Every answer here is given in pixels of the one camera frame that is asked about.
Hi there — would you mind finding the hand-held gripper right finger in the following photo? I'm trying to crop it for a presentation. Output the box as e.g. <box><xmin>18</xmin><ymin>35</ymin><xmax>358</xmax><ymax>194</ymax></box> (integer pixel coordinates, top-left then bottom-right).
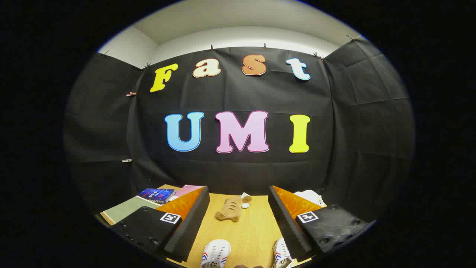
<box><xmin>268</xmin><ymin>185</ymin><xmax>376</xmax><ymax>263</ymax></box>

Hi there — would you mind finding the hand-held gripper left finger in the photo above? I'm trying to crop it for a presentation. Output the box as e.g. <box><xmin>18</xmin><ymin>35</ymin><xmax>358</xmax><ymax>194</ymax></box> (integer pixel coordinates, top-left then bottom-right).
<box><xmin>111</xmin><ymin>186</ymin><xmax>210</xmax><ymax>263</ymax></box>

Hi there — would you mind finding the white striped canvas shoe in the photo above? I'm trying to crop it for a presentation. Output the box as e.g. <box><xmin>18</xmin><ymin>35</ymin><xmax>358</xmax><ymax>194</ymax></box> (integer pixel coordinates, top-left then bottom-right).
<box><xmin>200</xmin><ymin>239</ymin><xmax>232</xmax><ymax>268</ymax></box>
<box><xmin>272</xmin><ymin>238</ymin><xmax>294</xmax><ymax>268</ymax></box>

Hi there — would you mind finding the green fabric storage box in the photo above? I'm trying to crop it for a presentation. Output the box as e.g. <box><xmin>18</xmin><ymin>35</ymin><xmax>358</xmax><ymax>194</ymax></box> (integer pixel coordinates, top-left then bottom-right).
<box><xmin>100</xmin><ymin>195</ymin><xmax>164</xmax><ymax>226</ymax></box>

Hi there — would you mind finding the pink cover book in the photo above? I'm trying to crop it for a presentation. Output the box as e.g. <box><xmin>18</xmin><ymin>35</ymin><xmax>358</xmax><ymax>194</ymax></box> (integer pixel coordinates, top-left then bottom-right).
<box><xmin>169</xmin><ymin>185</ymin><xmax>206</xmax><ymax>201</ymax></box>

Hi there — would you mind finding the white plush toy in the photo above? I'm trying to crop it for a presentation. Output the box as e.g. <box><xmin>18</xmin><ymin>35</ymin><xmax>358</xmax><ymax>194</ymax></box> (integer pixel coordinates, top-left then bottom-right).
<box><xmin>294</xmin><ymin>189</ymin><xmax>325</xmax><ymax>207</ymax></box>

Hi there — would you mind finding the brown plush toy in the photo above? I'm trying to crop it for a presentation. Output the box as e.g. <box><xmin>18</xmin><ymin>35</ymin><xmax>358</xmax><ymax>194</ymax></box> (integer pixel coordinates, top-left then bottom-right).
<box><xmin>215</xmin><ymin>192</ymin><xmax>253</xmax><ymax>223</ymax></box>

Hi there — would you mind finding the blue cover book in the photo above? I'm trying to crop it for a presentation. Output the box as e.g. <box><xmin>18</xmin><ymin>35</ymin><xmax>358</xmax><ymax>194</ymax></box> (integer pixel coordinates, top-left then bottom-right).
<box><xmin>137</xmin><ymin>188</ymin><xmax>175</xmax><ymax>204</ymax></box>

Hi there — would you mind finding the black backdrop cloth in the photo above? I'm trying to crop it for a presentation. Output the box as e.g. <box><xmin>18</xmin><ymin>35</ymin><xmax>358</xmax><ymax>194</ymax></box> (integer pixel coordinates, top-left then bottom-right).
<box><xmin>63</xmin><ymin>37</ymin><xmax>415</xmax><ymax>224</ymax></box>

